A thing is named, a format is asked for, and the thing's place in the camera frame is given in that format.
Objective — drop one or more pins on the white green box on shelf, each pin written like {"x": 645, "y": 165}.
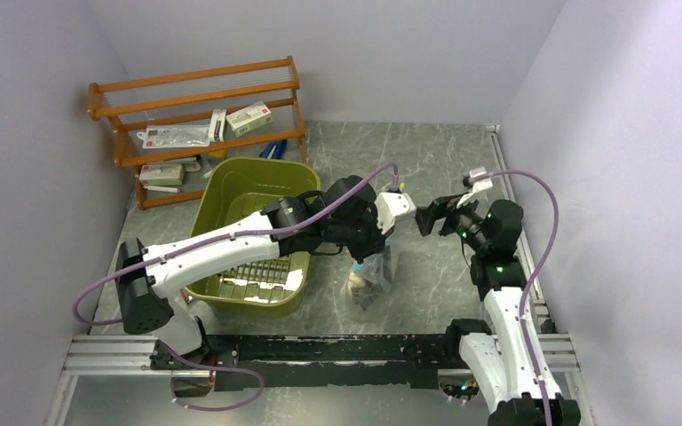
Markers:
{"x": 249, "y": 118}

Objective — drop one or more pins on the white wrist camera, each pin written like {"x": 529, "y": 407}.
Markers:
{"x": 476, "y": 181}
{"x": 391, "y": 207}

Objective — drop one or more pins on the clear blister pack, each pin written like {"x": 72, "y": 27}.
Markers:
{"x": 174, "y": 136}

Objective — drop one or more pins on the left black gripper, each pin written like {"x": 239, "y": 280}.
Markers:
{"x": 376, "y": 243}

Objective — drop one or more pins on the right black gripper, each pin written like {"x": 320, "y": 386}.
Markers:
{"x": 427, "y": 215}

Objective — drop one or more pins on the orange wooden shelf rack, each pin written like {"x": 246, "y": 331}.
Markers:
{"x": 169, "y": 118}

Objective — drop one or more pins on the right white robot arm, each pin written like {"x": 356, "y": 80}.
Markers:
{"x": 504, "y": 353}

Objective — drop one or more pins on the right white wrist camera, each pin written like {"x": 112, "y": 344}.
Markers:
{"x": 476, "y": 181}

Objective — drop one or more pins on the small white upright box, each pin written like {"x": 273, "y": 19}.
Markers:
{"x": 217, "y": 125}

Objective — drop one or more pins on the aluminium frame rail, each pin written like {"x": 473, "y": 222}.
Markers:
{"x": 109, "y": 355}

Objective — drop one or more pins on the white box lower shelf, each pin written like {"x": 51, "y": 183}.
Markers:
{"x": 162, "y": 174}

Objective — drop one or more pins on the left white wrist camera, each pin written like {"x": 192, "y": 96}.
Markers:
{"x": 391, "y": 207}

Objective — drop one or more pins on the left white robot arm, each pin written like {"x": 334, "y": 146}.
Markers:
{"x": 350, "y": 216}

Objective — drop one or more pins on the clear zip top bag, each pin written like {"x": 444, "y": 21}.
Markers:
{"x": 374, "y": 277}

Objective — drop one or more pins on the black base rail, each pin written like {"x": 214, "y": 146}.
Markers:
{"x": 424, "y": 361}

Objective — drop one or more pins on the blue stapler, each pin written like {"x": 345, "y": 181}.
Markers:
{"x": 274, "y": 150}

